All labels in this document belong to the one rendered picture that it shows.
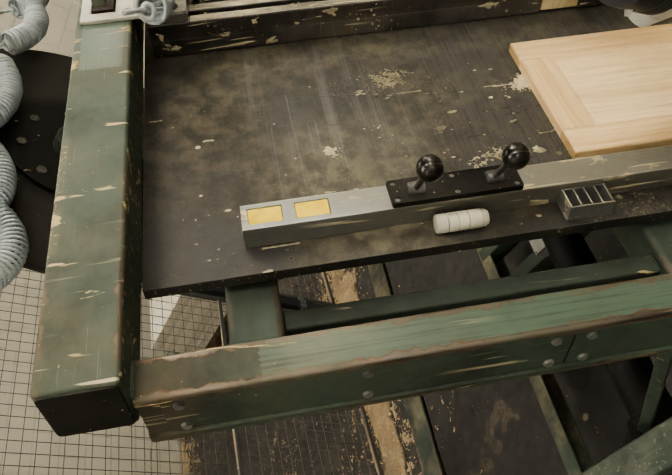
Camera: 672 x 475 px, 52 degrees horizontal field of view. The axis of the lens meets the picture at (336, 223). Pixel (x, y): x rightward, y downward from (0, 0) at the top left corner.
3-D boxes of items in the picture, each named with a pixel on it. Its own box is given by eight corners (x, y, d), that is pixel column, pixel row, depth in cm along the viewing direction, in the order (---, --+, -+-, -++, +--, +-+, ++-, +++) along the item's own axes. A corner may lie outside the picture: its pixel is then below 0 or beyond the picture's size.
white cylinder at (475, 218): (436, 238, 103) (488, 230, 104) (438, 225, 101) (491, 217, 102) (431, 223, 105) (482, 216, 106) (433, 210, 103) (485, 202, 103)
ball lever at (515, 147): (506, 189, 105) (537, 163, 92) (482, 193, 105) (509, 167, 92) (501, 165, 106) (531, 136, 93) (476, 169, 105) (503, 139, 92)
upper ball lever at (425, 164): (429, 200, 104) (449, 175, 91) (404, 204, 103) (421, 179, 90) (424, 176, 105) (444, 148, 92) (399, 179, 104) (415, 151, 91)
